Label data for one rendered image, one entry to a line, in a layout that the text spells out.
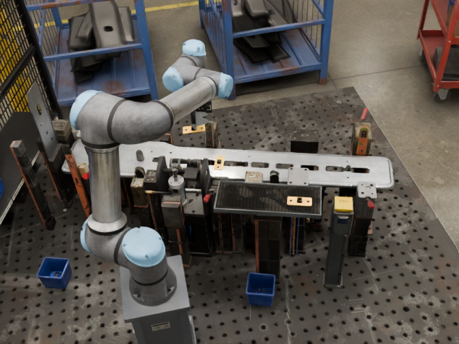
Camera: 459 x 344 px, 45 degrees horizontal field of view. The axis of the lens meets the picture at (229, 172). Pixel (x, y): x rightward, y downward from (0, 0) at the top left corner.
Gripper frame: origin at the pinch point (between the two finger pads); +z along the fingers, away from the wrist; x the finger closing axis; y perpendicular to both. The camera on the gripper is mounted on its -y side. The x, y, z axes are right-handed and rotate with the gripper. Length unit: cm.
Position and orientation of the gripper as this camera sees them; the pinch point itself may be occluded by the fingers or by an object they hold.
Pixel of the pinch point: (193, 125)
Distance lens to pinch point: 206.3
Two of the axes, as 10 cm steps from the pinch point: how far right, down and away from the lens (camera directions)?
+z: 0.1, 6.9, 7.2
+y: 10.0, -0.5, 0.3
